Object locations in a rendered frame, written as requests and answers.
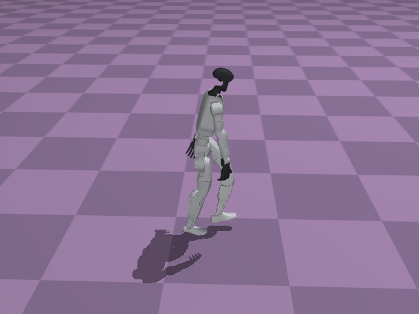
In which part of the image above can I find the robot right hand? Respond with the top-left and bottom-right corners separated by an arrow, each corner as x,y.
218,159 -> 232,181

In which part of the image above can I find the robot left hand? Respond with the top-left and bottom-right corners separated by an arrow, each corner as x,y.
186,135 -> 195,158

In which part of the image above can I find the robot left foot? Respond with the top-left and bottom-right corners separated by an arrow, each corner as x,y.
211,212 -> 237,223

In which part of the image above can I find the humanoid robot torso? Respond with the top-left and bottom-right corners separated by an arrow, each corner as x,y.
193,90 -> 224,157

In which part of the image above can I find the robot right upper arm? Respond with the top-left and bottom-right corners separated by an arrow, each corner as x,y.
210,101 -> 226,139

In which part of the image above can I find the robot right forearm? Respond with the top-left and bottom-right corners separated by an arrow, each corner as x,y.
217,132 -> 230,164

